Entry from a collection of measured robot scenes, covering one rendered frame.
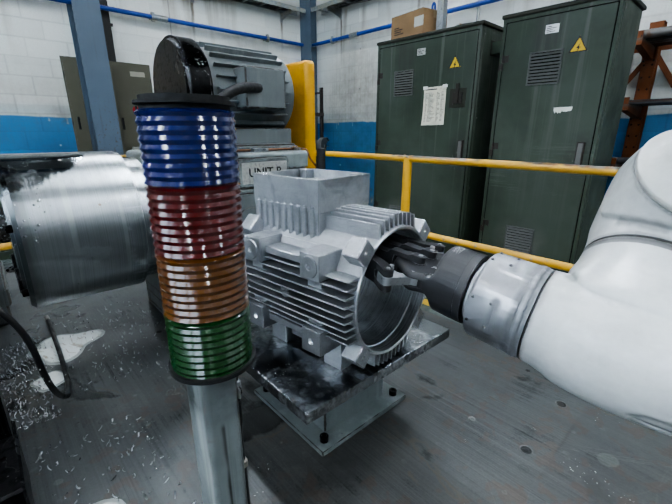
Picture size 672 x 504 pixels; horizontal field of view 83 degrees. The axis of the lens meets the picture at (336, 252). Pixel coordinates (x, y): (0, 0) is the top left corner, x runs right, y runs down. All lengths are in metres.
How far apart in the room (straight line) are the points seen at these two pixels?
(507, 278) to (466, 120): 2.96
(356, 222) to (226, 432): 0.24
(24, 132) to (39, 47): 0.98
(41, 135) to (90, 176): 5.19
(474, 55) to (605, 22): 0.82
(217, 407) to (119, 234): 0.44
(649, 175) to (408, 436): 0.41
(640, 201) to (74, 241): 0.69
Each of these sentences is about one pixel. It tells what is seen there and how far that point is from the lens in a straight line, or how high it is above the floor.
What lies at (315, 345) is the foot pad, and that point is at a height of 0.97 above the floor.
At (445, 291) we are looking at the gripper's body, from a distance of 0.39.
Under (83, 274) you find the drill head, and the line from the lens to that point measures 0.72.
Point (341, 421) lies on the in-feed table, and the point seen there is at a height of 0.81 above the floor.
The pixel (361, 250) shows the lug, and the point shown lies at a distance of 0.39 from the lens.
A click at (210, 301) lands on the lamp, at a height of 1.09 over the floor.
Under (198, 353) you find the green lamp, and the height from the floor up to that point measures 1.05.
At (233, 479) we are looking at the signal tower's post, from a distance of 0.37.
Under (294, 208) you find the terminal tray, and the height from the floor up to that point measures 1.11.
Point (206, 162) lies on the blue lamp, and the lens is 0.25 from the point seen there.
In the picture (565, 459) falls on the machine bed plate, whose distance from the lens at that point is 0.63.
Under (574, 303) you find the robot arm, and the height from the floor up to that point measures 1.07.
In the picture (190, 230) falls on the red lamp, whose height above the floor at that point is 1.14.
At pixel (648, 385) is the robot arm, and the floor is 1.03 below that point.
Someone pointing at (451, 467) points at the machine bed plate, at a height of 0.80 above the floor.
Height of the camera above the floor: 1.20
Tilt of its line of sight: 17 degrees down
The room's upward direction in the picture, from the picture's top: straight up
